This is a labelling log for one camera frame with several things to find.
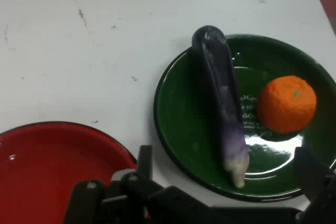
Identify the red plate with black rim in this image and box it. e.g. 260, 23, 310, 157
0, 121, 139, 224

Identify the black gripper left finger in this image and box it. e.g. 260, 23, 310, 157
62, 144, 211, 224

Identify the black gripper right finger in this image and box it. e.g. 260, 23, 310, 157
292, 146, 336, 224

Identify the green plate with black rim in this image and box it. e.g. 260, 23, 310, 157
153, 34, 336, 204

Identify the orange toy mandarin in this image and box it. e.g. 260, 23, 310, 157
256, 75, 318, 134

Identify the purple toy eggplant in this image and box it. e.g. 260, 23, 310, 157
191, 25, 250, 189

